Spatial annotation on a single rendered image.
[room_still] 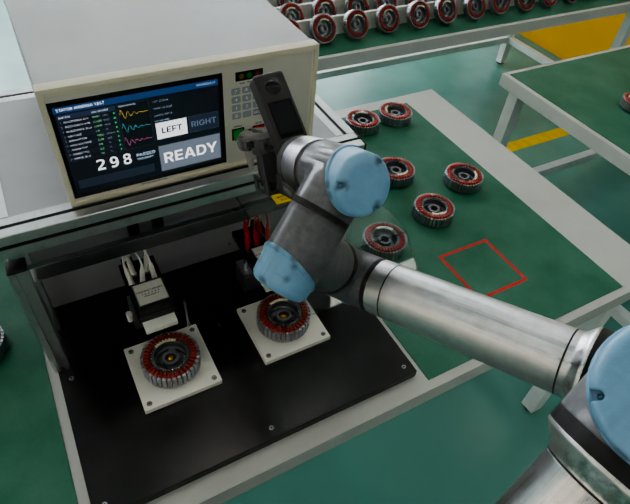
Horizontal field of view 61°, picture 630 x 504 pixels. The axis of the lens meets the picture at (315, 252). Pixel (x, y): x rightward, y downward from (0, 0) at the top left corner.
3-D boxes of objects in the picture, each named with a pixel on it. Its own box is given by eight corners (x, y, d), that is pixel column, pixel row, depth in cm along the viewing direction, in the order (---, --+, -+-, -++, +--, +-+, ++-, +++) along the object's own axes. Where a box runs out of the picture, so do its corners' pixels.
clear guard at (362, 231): (418, 274, 97) (425, 251, 92) (299, 320, 88) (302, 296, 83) (329, 172, 116) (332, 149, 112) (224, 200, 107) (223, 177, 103)
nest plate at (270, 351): (330, 339, 114) (330, 335, 113) (265, 365, 108) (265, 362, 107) (297, 290, 123) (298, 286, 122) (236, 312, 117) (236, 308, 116)
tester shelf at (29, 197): (363, 162, 108) (366, 143, 105) (-10, 264, 83) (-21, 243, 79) (270, 65, 134) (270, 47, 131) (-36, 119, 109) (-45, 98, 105)
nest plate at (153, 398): (222, 383, 105) (222, 380, 104) (145, 414, 99) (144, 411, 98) (196, 326, 114) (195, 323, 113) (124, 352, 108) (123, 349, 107)
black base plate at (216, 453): (415, 376, 112) (417, 370, 110) (97, 526, 87) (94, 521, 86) (309, 233, 139) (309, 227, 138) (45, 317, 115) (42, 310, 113)
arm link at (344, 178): (320, 205, 57) (361, 135, 57) (278, 185, 66) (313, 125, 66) (370, 237, 61) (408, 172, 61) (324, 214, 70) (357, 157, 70)
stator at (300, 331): (317, 335, 113) (318, 324, 110) (266, 350, 109) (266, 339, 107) (298, 296, 120) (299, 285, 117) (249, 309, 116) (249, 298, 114)
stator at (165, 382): (209, 376, 104) (208, 365, 102) (152, 398, 100) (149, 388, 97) (190, 333, 111) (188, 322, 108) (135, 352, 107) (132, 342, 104)
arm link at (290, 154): (288, 146, 65) (346, 132, 68) (273, 141, 69) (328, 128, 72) (297, 204, 68) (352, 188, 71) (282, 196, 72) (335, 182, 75)
